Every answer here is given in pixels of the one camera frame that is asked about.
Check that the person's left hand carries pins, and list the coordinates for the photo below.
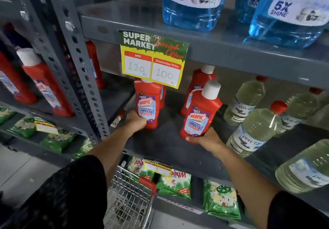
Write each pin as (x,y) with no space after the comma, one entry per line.
(132,123)

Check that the person's right hand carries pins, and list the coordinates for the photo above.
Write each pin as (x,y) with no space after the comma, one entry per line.
(209,141)

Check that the person's left thumb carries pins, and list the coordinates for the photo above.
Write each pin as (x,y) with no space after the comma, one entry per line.
(142,124)

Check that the person's right thumb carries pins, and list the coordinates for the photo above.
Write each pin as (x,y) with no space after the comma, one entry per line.
(195,139)

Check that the red bathroom cleaner bottle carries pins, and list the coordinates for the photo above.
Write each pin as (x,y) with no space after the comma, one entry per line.
(163,96)
(95,64)
(147,103)
(47,87)
(14,85)
(196,82)
(199,115)

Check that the person's right forearm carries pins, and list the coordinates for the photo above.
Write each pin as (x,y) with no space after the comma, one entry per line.
(246,182)

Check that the person's left forearm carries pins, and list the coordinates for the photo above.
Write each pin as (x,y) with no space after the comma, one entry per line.
(111,149)

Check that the green detergent packet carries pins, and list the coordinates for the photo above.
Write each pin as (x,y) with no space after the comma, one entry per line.
(176,184)
(84,148)
(137,168)
(4,114)
(23,127)
(221,200)
(57,141)

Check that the small yellow price tag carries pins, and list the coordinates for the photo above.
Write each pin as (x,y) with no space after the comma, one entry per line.
(46,127)
(157,168)

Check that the pale yellow liquid bottle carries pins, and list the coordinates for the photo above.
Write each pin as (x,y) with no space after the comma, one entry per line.
(254,131)
(300,108)
(303,169)
(244,100)

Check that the green and yellow price sign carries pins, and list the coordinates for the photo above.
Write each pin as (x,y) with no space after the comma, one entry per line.
(153,61)

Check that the grey metal shelving rack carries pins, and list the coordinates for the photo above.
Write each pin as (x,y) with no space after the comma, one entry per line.
(159,18)
(38,31)

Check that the blue glass cleaner bottle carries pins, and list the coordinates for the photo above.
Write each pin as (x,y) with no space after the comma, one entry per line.
(248,2)
(282,28)
(192,13)

